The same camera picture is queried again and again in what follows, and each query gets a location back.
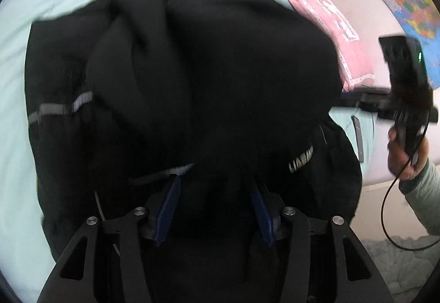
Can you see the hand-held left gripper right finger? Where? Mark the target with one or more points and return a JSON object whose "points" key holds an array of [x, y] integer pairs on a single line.
{"points": [[263, 217]]}

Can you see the pink pillow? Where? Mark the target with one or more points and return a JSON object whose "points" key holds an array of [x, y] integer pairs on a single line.
{"points": [[323, 18]]}

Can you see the black hooded jacket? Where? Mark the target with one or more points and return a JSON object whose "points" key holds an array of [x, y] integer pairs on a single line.
{"points": [[189, 100]]}

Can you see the grey fluffy rug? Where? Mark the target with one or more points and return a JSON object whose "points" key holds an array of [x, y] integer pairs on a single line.
{"points": [[395, 265]]}

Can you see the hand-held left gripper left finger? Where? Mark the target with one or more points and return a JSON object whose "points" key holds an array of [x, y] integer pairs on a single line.
{"points": [[166, 210]]}

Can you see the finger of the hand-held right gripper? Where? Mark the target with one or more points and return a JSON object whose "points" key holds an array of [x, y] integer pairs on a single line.
{"points": [[358, 138], [354, 100]]}

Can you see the person's right hand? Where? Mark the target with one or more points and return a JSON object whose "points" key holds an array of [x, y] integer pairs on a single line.
{"points": [[402, 158]]}

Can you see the person's right forearm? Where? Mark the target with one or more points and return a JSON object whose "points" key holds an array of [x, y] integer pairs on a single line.
{"points": [[424, 200]]}

